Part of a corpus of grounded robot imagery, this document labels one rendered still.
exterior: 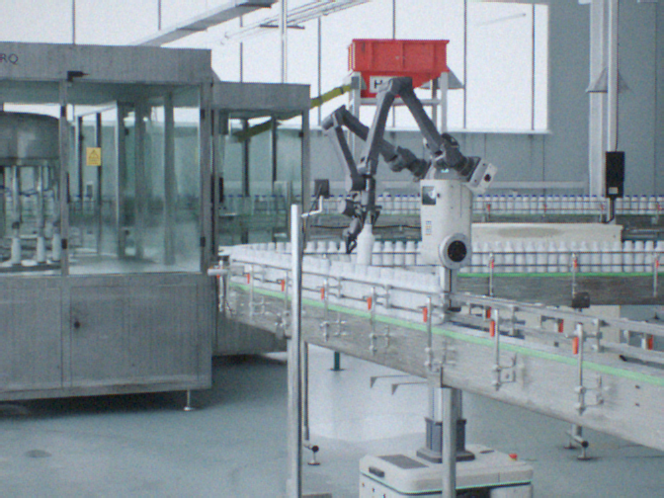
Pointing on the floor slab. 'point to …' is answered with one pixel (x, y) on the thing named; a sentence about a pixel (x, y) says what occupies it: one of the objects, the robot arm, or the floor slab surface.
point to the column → (599, 95)
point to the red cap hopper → (368, 55)
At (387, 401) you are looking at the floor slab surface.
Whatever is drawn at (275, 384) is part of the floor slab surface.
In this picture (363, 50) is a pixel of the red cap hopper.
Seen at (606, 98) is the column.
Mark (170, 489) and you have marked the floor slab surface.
